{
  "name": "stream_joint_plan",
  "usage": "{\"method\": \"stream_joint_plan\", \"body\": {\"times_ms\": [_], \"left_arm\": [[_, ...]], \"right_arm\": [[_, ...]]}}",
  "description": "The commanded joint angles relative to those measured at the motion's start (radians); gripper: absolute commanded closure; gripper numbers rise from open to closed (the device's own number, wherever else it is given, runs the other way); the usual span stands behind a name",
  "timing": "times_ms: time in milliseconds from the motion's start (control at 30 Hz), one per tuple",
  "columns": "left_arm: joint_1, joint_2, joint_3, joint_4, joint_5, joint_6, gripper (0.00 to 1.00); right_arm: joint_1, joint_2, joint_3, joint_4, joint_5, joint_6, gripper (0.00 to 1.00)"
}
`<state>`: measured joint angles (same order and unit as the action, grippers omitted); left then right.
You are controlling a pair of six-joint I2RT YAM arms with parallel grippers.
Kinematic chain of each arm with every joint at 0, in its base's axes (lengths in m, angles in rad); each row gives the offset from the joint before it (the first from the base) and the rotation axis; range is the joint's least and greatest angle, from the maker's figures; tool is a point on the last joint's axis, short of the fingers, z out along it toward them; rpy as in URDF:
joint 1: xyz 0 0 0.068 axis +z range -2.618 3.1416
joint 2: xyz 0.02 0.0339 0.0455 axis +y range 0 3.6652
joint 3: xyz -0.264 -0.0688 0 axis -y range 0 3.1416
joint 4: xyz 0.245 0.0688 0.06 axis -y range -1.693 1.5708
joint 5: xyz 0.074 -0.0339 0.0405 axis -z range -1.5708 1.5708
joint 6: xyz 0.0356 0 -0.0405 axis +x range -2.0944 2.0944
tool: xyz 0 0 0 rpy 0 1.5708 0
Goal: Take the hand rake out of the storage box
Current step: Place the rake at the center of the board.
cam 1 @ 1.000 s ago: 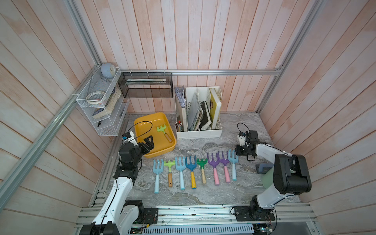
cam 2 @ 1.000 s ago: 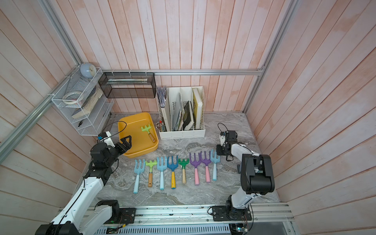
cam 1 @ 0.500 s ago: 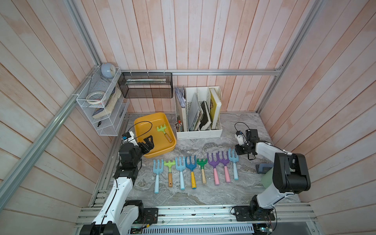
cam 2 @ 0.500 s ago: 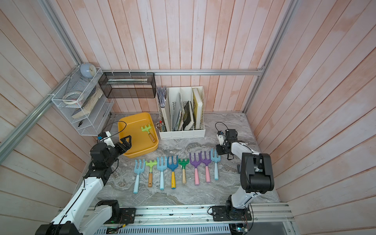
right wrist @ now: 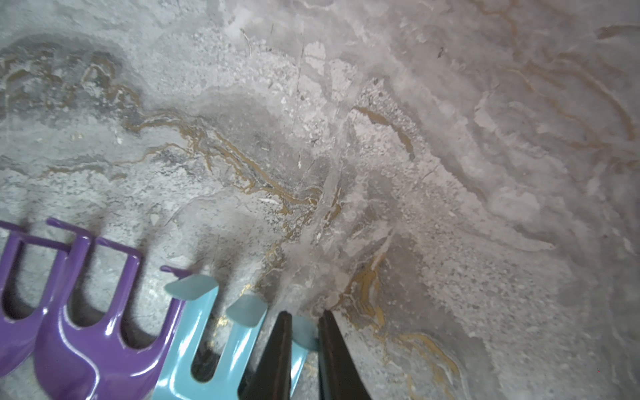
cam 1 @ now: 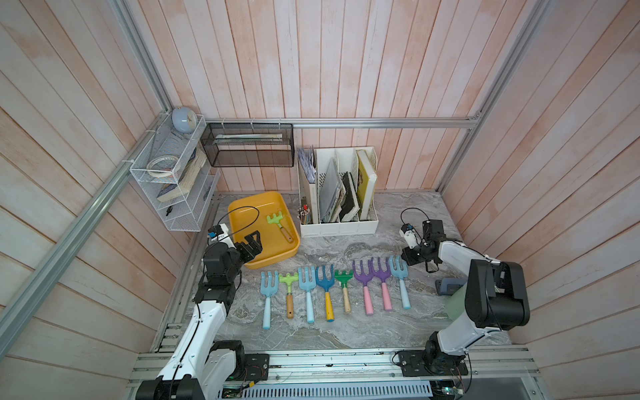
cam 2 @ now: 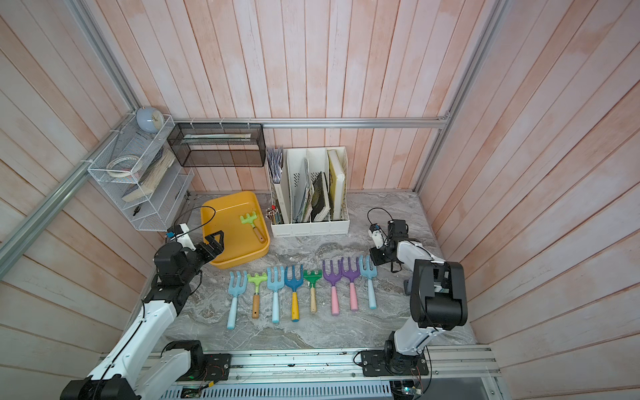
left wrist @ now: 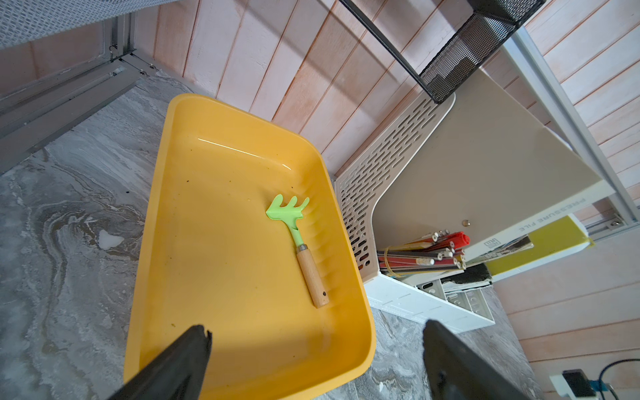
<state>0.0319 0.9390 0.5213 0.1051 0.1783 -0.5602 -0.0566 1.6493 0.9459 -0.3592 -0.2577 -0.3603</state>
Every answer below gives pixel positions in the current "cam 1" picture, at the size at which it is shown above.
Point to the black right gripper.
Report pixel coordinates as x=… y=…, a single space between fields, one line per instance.
x=409 y=259

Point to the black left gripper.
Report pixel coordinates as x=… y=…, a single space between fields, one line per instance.
x=256 y=247

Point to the green rake wooden handle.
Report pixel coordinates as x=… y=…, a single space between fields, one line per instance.
x=288 y=279
x=276 y=218

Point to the yellow storage tray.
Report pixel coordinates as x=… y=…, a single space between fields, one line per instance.
x=249 y=214

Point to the light blue hand fork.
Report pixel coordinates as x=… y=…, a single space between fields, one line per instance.
x=268 y=288

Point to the purple rake pink handle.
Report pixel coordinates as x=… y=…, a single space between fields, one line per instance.
x=364 y=274
x=383 y=272

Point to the blue fork yellow handle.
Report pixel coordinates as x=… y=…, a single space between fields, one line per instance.
x=326 y=279

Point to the dark green rake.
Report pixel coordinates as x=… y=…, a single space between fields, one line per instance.
x=343 y=277

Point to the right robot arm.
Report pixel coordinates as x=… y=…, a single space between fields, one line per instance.
x=496 y=293

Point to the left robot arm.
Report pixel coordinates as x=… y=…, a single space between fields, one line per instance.
x=199 y=366

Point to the blue grey small device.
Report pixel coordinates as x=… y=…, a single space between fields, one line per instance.
x=449 y=286

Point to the green bucket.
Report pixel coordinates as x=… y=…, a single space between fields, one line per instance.
x=455 y=306

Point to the coloured pencils bundle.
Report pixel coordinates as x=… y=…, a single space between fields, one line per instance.
x=305 y=215

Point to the yellow book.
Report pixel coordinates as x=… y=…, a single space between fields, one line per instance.
x=367 y=179

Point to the black mesh basket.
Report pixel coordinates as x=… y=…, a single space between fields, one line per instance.
x=249 y=145

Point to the white file organizer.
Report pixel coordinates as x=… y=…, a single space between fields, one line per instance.
x=328 y=185

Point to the tape roll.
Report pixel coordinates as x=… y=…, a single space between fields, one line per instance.
x=162 y=166

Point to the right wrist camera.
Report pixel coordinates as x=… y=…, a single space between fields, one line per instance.
x=410 y=235

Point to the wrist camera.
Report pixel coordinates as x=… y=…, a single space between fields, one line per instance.
x=220 y=234
x=410 y=235

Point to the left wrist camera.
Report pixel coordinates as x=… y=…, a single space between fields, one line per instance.
x=220 y=234

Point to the books on wire shelf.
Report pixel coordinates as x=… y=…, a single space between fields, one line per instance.
x=187 y=179

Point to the white wire shelf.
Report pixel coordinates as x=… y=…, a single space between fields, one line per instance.
x=185 y=214

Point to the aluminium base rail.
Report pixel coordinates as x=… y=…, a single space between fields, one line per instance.
x=380 y=364

